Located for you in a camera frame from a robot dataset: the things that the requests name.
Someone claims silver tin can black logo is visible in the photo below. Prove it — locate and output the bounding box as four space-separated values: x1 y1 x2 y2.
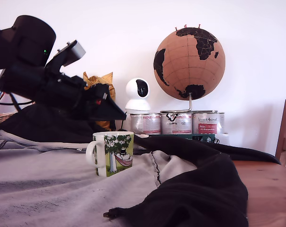
161 112 193 135

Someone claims dark green flat box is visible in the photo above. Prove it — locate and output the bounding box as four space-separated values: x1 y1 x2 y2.
149 133 216 144

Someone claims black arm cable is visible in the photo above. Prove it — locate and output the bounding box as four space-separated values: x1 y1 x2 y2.
0 99 35 106
9 93 22 112

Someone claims silver tin can red label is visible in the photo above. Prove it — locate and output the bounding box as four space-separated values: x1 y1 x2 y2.
192 112 225 135
130 113 161 135

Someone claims green illustrated coffee mug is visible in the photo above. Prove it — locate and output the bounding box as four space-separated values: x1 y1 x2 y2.
85 131 135 177

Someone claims grey camera box on bracket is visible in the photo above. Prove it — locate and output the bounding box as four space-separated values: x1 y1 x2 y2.
45 40 86 71

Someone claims cork globe on metal stand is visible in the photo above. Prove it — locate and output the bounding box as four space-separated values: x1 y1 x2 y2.
153 27 226 114

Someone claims grey and black hoodie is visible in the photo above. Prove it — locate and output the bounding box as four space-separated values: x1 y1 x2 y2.
0 104 281 227

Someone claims yellow paper bag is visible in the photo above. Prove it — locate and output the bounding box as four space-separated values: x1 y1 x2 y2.
83 71 116 132

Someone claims white round security camera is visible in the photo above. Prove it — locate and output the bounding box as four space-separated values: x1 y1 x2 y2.
125 77 151 114

